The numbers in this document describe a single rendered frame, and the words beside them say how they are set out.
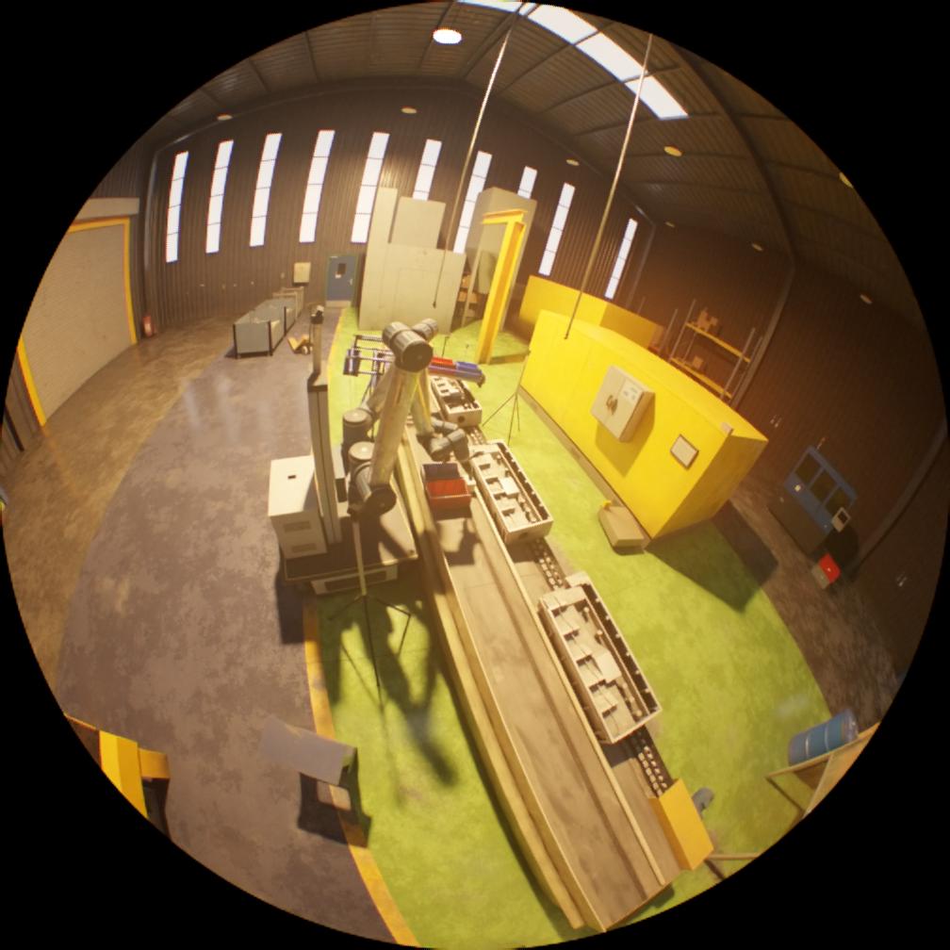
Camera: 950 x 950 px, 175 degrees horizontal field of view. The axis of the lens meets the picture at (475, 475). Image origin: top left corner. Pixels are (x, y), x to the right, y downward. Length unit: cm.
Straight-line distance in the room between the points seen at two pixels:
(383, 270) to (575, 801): 991
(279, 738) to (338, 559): 147
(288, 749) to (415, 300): 940
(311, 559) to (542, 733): 203
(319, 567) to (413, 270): 812
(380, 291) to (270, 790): 970
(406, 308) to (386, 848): 1014
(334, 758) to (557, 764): 114
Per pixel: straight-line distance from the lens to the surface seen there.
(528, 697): 189
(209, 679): 292
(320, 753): 184
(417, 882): 275
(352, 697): 253
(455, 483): 248
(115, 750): 269
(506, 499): 238
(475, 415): 333
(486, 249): 1112
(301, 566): 259
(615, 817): 217
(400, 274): 924
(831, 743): 503
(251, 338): 774
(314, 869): 280
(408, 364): 141
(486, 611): 198
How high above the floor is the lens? 248
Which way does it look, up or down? 39 degrees down
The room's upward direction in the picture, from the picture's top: 16 degrees clockwise
